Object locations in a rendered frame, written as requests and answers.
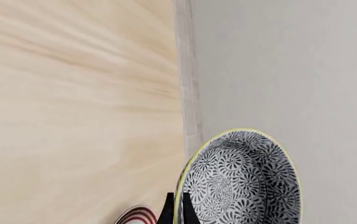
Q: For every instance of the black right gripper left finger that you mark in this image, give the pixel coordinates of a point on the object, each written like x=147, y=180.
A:
x=167, y=213

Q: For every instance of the white plate with red rings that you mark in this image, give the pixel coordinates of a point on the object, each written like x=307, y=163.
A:
x=139, y=215

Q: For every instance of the black and white patterned bowl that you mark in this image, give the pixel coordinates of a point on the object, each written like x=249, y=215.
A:
x=243, y=182

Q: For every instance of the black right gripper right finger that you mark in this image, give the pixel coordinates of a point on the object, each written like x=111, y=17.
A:
x=189, y=213

